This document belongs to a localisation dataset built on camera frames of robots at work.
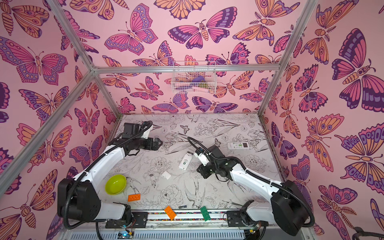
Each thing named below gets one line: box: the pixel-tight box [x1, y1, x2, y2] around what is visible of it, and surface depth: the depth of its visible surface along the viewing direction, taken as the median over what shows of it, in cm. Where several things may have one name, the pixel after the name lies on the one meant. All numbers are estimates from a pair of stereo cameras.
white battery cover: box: [162, 171, 172, 180], surface depth 89 cm
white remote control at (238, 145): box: [227, 142, 250, 150], surface depth 102 cm
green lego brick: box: [200, 206, 211, 222], surface depth 76 cm
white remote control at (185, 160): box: [178, 151, 194, 170], surface depth 95 cm
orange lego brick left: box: [128, 194, 141, 202], surface depth 83 cm
